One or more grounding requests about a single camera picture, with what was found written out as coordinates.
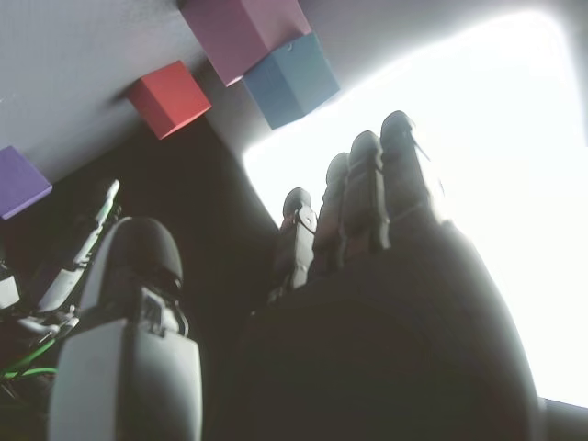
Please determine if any small blue cube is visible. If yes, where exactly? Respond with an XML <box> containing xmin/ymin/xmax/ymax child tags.
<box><xmin>242</xmin><ymin>31</ymin><xmax>342</xmax><ymax>131</ymax></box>

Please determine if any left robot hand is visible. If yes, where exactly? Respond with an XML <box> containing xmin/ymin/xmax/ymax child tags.
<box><xmin>48</xmin><ymin>109</ymin><xmax>543</xmax><ymax>441</ymax></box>

